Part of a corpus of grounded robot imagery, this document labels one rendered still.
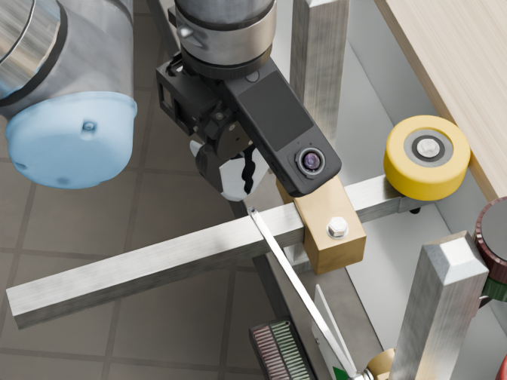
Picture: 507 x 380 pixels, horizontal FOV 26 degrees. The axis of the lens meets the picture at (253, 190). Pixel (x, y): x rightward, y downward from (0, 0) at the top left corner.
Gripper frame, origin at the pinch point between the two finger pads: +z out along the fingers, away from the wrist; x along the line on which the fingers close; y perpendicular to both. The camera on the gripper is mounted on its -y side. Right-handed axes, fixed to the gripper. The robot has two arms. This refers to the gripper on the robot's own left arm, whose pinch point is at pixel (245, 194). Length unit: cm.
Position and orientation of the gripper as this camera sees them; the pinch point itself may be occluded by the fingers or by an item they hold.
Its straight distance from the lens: 99.4
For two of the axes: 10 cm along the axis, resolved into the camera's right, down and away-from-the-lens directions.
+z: 0.0, 5.5, 8.3
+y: -6.4, -6.4, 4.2
